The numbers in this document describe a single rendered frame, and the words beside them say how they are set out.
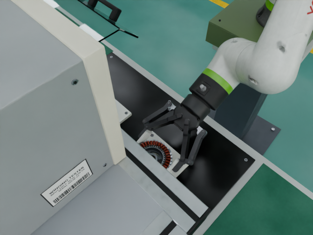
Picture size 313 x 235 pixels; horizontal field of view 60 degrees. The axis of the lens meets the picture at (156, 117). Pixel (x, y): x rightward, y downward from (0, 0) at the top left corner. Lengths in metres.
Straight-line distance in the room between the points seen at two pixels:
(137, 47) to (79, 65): 2.04
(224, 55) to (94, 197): 0.48
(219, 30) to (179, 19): 1.49
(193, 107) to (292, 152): 1.23
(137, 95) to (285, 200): 0.54
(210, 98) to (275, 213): 0.35
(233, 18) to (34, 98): 0.98
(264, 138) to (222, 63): 1.17
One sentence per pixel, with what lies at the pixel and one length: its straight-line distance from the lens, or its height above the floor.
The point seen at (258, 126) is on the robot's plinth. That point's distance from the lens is 1.86.
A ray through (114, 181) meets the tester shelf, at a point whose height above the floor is 1.11.
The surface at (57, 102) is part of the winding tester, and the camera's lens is 0.25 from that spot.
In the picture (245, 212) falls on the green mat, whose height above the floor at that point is 0.75.
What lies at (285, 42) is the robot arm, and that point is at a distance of 0.62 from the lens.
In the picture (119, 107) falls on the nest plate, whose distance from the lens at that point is 0.87.
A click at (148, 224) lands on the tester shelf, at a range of 0.37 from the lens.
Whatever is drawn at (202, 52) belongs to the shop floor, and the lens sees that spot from 2.25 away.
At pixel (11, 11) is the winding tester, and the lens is 0.31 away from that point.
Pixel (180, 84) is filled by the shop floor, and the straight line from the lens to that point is 1.99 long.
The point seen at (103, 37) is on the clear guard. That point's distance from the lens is 0.67.
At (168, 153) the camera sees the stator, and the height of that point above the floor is 0.82.
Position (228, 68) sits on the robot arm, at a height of 1.00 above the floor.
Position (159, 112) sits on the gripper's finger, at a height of 0.87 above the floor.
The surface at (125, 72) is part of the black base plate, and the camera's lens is 0.99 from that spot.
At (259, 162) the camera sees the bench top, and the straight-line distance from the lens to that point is 0.86.
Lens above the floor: 1.47
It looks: 55 degrees down
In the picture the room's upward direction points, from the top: straight up
